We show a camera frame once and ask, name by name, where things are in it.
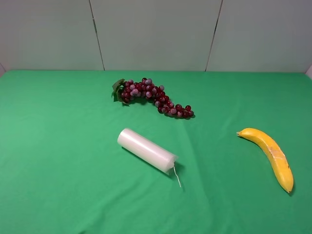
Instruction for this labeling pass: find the yellow banana with tape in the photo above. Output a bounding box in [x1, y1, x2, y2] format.
[236, 128, 294, 194]

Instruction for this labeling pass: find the red grape bunch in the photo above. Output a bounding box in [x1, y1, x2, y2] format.
[111, 78, 195, 119]

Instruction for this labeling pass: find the green tablecloth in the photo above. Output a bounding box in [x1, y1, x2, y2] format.
[0, 71, 312, 234]

